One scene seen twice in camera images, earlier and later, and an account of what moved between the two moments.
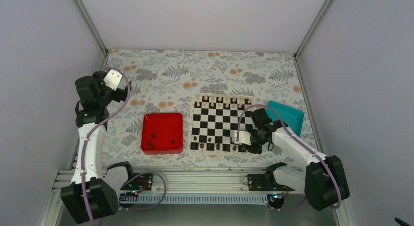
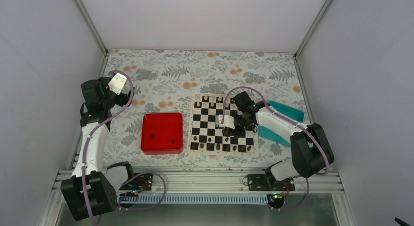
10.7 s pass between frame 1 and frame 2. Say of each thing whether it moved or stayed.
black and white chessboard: stayed
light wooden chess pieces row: stayed
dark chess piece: stayed
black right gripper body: moved
